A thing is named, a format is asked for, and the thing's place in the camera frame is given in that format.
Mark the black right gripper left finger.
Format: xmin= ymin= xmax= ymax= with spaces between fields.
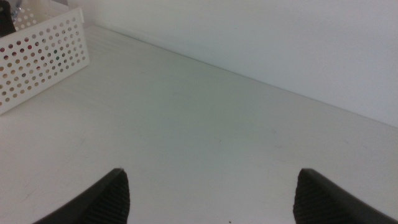
xmin=30 ymin=167 xmax=131 ymax=224

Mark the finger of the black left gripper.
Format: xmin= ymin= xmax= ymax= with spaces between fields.
xmin=0 ymin=0 xmax=17 ymax=38

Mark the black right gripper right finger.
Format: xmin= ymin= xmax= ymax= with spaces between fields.
xmin=292 ymin=168 xmax=398 ymax=224

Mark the white perforated plastic basket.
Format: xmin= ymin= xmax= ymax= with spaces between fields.
xmin=0 ymin=0 xmax=91 ymax=116

